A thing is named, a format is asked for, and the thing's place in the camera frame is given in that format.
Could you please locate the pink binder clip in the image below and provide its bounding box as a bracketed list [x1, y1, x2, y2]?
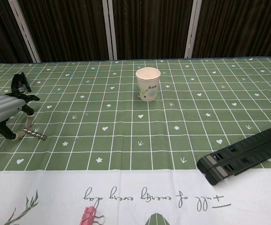
[79, 206, 106, 225]

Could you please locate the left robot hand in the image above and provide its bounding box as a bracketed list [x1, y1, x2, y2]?
[0, 73, 40, 141]

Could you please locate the metal screw bit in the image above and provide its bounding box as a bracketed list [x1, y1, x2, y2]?
[23, 128, 48, 141]

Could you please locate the dark folding screen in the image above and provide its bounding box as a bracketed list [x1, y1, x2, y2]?
[0, 0, 271, 68]

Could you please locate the green checked tablecloth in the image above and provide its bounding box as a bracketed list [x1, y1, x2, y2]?
[0, 55, 271, 225]

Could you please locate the black folding stand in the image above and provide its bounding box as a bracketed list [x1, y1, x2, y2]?
[196, 124, 271, 186]

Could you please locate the white paper cup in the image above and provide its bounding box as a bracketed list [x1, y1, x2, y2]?
[135, 67, 161, 102]

